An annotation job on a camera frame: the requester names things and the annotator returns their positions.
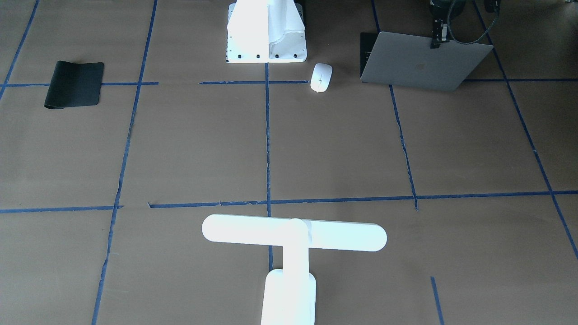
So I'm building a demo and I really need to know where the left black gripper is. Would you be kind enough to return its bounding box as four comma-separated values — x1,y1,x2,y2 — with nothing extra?
429,0,457,49

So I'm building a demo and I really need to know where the grey laptop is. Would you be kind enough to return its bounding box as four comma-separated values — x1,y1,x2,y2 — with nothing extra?
360,32,493,91

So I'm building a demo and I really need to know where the white computer mouse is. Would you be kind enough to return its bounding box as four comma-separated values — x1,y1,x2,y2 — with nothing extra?
310,62,334,93

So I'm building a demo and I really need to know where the white desk lamp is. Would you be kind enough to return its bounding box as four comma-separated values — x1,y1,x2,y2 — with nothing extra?
201,214,387,325

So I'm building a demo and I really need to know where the black mouse pad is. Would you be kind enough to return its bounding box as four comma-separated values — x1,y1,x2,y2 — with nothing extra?
44,61,105,110

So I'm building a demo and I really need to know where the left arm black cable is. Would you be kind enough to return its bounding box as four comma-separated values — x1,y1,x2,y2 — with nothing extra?
447,0,502,46

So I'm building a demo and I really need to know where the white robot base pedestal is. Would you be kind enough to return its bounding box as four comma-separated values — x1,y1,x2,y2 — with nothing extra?
226,0,308,64

